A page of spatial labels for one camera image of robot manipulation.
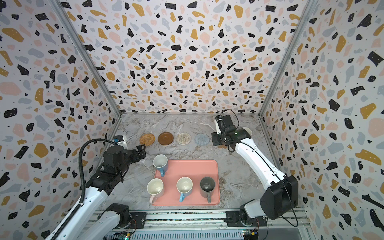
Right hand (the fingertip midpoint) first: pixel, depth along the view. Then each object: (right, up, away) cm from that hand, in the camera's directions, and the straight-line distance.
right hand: (216, 134), depth 81 cm
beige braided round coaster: (-21, -4, +25) cm, 33 cm away
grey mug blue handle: (-33, -17, +9) cm, 38 cm away
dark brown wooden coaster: (-34, -4, +25) cm, 42 cm away
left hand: (-40, -5, -5) cm, 41 cm away
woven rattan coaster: (-46, -5, +25) cm, 53 cm away
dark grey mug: (-5, -29, +1) cm, 30 cm away
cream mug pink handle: (-33, -30, 0) cm, 44 cm away
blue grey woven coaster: (-8, -5, +25) cm, 27 cm away
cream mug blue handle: (-17, -29, +2) cm, 34 cm away
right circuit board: (+16, -48, -9) cm, 51 cm away
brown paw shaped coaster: (+7, -9, +23) cm, 26 cm away
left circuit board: (-44, -47, -11) cm, 66 cm away
